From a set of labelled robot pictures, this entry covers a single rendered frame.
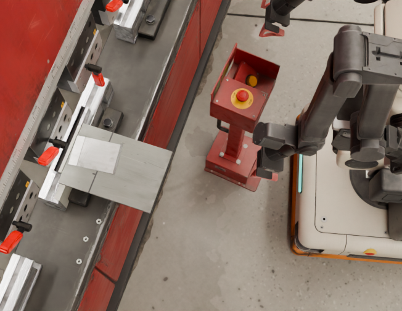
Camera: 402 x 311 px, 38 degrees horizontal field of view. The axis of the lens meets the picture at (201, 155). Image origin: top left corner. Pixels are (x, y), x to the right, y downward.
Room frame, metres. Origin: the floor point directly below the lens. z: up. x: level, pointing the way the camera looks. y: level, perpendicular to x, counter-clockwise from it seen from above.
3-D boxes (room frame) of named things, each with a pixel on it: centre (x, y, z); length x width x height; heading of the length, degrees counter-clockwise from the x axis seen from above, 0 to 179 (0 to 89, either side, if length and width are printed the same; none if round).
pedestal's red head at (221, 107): (0.81, -0.14, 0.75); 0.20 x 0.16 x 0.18; 156
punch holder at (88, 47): (0.67, 0.32, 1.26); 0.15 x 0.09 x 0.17; 162
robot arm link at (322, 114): (0.48, -0.26, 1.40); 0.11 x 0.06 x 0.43; 176
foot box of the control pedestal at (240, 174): (0.80, -0.17, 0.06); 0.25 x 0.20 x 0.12; 66
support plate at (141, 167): (0.46, 0.23, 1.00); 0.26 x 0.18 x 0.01; 72
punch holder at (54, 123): (0.48, 0.38, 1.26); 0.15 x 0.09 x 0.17; 162
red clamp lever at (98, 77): (0.64, 0.26, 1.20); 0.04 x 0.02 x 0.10; 72
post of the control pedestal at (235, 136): (0.81, -0.14, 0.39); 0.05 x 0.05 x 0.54; 66
